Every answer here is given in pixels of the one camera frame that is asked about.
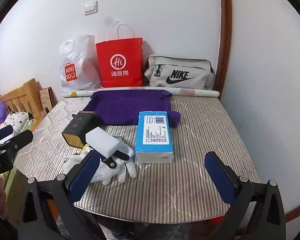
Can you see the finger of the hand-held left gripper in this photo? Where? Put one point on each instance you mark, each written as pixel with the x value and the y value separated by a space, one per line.
pixel 2 133
pixel 19 140

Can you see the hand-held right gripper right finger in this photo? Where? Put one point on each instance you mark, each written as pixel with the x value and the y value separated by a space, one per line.
pixel 221 180

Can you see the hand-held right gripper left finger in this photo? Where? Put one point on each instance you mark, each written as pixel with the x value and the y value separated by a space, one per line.
pixel 86 175

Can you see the black clip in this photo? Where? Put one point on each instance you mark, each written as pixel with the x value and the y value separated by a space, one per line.
pixel 113 163

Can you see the white sponge block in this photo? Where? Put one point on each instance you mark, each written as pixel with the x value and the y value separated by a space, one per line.
pixel 102 141

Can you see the white polka dot pillow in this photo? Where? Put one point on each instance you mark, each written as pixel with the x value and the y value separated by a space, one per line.
pixel 16 120

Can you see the black tea tin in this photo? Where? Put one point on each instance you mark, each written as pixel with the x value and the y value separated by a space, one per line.
pixel 77 127

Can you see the brown patterned notebook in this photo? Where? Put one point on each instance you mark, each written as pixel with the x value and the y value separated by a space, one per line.
pixel 46 98

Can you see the blue tissue pack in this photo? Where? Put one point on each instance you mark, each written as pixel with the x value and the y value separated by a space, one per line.
pixel 153 135

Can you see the purple towel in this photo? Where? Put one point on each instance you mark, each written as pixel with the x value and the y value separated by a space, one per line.
pixel 129 105

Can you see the rolled white paper poster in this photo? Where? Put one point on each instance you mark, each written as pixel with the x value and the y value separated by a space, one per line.
pixel 202 92

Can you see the white plastic shopping bag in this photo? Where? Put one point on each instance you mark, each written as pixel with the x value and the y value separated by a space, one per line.
pixel 76 55

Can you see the red paper bag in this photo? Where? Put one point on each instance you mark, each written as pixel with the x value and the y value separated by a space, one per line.
pixel 119 75

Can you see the grey waist bag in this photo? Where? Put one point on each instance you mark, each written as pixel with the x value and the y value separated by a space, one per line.
pixel 165 77

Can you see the brown wooden door frame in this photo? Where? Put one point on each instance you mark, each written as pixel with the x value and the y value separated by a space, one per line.
pixel 225 30

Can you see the white wall light switch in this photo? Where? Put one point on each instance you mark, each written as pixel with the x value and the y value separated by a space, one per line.
pixel 91 7

